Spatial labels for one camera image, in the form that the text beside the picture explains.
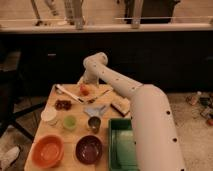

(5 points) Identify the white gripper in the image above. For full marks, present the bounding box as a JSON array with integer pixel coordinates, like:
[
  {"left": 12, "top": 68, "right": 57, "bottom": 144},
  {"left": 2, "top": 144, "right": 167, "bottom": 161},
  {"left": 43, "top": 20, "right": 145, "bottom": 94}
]
[{"left": 77, "top": 76, "right": 99, "bottom": 87}]

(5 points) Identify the small orange apple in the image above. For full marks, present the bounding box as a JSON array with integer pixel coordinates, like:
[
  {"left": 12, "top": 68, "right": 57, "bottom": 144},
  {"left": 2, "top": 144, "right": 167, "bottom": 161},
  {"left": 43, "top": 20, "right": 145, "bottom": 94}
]
[{"left": 80, "top": 84, "right": 90, "bottom": 96}]

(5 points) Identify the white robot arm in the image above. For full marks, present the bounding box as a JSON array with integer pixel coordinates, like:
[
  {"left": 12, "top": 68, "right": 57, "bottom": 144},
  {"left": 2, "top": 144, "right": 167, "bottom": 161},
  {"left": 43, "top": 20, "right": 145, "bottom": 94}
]
[{"left": 83, "top": 52, "right": 186, "bottom": 171}]

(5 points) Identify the small metal cup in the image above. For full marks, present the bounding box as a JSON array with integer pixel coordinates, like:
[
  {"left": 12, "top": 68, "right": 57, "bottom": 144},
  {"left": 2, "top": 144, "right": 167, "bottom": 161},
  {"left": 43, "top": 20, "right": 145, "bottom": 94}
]
[{"left": 88, "top": 116, "right": 101, "bottom": 133}]

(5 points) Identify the green plastic cup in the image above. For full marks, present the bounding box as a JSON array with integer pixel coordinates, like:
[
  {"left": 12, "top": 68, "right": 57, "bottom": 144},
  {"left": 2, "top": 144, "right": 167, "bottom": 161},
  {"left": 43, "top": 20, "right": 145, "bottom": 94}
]
[{"left": 63, "top": 115, "right": 77, "bottom": 131}]

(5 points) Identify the white paper cup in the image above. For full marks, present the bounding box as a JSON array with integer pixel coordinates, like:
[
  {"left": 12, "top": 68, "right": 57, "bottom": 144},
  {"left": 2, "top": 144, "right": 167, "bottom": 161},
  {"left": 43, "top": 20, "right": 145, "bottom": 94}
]
[{"left": 41, "top": 108, "right": 58, "bottom": 125}]

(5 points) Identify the light blue cloth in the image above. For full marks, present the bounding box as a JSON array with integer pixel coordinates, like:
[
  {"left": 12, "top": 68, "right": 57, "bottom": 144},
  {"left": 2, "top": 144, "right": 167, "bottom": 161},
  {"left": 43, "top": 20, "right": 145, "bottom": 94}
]
[{"left": 83, "top": 105, "right": 109, "bottom": 117}]

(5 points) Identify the brown yellow scrub sponge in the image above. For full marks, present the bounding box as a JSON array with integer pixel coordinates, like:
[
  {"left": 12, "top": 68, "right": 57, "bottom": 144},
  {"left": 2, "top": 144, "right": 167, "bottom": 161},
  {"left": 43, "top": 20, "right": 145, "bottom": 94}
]
[{"left": 111, "top": 98, "right": 130, "bottom": 117}]

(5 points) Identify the bunch of dark grapes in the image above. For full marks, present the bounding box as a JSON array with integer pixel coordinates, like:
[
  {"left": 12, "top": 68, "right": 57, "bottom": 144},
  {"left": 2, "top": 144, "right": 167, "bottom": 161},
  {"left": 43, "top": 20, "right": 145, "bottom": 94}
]
[{"left": 55, "top": 100, "right": 72, "bottom": 110}]

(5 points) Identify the dark purple bowl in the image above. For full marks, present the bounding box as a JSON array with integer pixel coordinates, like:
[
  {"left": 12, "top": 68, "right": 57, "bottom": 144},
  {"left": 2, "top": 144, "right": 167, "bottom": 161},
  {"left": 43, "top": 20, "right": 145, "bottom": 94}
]
[{"left": 75, "top": 135, "right": 103, "bottom": 165}]

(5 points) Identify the black chair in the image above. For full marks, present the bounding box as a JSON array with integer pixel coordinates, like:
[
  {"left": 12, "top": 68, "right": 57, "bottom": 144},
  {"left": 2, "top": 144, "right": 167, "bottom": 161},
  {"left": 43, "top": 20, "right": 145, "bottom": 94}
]
[{"left": 0, "top": 51, "right": 46, "bottom": 141}]

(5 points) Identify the green plastic tray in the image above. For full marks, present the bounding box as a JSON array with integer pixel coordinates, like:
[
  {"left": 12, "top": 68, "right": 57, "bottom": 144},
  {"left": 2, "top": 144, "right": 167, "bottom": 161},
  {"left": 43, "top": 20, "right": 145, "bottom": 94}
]
[{"left": 108, "top": 119, "right": 139, "bottom": 171}]

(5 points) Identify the orange plastic bowl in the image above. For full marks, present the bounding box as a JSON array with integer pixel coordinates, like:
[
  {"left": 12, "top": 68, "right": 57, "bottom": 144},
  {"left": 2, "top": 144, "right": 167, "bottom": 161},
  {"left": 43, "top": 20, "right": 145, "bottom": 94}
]
[{"left": 31, "top": 135, "right": 64, "bottom": 169}]

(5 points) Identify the white shoe on floor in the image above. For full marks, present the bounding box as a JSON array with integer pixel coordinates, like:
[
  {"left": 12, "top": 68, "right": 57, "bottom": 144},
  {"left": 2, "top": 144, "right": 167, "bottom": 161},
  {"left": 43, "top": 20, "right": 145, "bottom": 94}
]
[{"left": 0, "top": 146, "right": 20, "bottom": 171}]

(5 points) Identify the wooden handled fork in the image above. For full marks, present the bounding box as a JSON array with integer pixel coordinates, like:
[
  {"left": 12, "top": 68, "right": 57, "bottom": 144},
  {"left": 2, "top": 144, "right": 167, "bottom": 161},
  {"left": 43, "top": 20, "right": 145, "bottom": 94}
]
[{"left": 87, "top": 89, "right": 111, "bottom": 104}]

